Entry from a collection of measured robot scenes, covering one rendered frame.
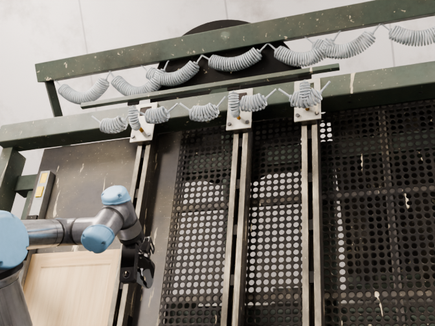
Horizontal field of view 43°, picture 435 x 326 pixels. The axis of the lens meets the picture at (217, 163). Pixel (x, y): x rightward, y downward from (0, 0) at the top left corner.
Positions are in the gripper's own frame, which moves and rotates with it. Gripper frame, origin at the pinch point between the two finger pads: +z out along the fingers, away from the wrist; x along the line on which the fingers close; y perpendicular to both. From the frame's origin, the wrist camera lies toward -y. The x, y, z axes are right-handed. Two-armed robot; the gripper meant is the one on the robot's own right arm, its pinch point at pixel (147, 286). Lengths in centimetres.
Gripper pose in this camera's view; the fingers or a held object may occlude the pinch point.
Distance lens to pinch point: 173.4
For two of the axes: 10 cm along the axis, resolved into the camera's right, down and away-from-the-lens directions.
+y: 1.1, -5.6, 8.2
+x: -9.7, 1.1, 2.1
